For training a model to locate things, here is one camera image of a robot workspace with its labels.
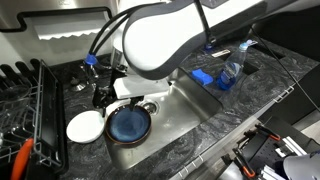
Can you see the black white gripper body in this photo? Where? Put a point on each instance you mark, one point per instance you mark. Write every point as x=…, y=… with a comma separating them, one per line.
x=122, y=86

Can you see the white bowl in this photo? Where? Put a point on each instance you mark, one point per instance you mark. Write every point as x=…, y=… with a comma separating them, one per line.
x=85, y=127

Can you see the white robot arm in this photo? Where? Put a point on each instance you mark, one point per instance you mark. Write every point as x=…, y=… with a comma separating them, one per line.
x=155, y=38

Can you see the metal sink drain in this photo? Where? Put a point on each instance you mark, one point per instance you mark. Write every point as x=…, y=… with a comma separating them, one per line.
x=151, y=106

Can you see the stainless steel sink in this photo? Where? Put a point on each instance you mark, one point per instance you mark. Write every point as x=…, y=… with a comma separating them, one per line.
x=183, y=107

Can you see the blue ceramic plate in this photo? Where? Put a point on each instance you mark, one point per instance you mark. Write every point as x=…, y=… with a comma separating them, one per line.
x=127, y=126

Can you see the chrome side sprayer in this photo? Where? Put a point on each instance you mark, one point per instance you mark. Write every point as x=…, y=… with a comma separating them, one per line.
x=90, y=74

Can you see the blue sponge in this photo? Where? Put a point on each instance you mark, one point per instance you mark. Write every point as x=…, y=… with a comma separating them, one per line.
x=202, y=77

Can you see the gold white label sticker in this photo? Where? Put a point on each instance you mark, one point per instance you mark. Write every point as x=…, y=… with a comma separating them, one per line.
x=221, y=53

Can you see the blue dish soap bottle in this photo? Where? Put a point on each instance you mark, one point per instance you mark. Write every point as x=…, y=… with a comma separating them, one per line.
x=232, y=68

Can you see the black dish rack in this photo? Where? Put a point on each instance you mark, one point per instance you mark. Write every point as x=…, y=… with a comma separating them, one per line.
x=32, y=107

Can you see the paper towel dispenser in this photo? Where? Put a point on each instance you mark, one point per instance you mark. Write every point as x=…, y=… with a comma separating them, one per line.
x=56, y=18

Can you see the orange handled utensil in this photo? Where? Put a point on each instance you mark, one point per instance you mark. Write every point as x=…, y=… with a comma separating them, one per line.
x=21, y=159

